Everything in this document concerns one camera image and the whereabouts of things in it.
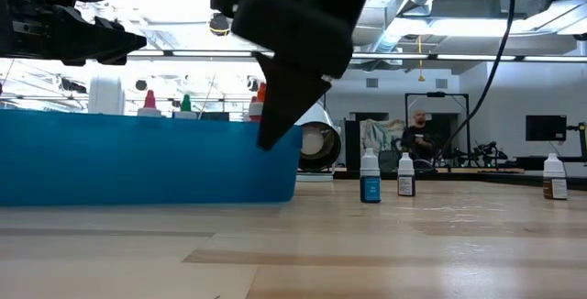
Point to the orange-capped large colouring bottle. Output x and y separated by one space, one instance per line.
256 108

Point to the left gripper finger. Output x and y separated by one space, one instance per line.
112 60
101 42

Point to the yellow hanging pendant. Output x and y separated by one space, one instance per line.
421 79

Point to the black metal frame stand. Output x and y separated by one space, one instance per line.
435 94

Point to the white plastic pipe cylinder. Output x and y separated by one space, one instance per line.
316 120

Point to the white building column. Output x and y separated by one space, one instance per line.
106 97

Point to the light crumpled cloth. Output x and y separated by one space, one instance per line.
380 134

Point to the person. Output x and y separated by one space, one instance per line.
417 140

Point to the small brown dropper bottle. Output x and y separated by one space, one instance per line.
555 189

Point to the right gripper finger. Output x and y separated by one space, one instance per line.
284 102

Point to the black overhead camera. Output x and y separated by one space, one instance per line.
219 23

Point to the black standing monitor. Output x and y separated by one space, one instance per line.
215 116

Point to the wall air vent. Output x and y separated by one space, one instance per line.
441 84
372 83

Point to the small blue dropper bottle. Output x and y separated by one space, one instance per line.
370 191

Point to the blue plastic bin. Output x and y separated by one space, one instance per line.
137 161

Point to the black background robot arm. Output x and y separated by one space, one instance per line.
490 150

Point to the black background desk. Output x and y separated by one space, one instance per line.
578 161

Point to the pink-capped large colouring bottle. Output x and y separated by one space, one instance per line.
149 102

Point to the small dark dropper bottle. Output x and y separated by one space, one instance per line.
406 186

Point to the green-capped large colouring bottle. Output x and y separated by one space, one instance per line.
185 104

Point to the black table frame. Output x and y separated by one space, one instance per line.
504 179

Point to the long ceiling light strip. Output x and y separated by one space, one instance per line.
472 57

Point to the wall-mounted black monitor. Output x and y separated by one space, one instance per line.
546 128

